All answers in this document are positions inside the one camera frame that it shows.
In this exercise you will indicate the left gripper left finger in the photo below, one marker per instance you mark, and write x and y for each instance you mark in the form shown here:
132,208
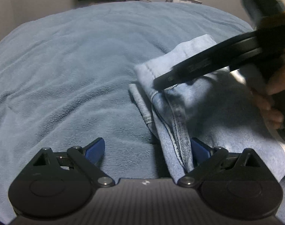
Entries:
85,158

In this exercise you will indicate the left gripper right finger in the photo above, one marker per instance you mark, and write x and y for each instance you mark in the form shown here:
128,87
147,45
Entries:
206,161

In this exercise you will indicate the light blue denim shirt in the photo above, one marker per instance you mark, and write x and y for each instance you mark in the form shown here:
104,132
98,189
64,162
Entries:
215,108

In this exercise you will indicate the person's right hand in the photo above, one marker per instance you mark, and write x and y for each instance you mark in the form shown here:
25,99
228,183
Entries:
272,117

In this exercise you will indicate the blue fleece bed blanket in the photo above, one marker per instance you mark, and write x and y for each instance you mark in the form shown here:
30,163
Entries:
64,81

